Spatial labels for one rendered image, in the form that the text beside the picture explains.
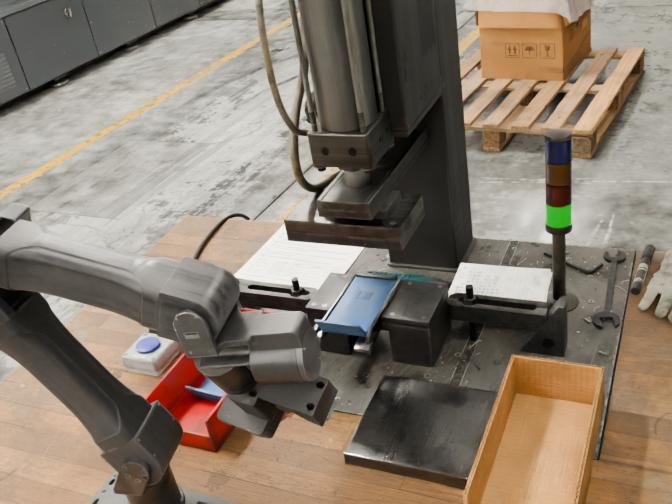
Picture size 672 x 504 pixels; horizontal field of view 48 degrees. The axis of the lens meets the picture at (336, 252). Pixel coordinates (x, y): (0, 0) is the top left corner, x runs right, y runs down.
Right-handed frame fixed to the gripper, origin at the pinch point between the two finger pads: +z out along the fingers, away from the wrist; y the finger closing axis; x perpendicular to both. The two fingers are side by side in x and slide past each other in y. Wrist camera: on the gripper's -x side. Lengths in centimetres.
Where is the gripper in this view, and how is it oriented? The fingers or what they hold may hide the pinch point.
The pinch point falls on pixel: (285, 411)
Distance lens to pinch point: 98.1
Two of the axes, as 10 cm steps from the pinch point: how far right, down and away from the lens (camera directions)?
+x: -8.6, -2.1, 4.6
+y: 4.0, -8.4, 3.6
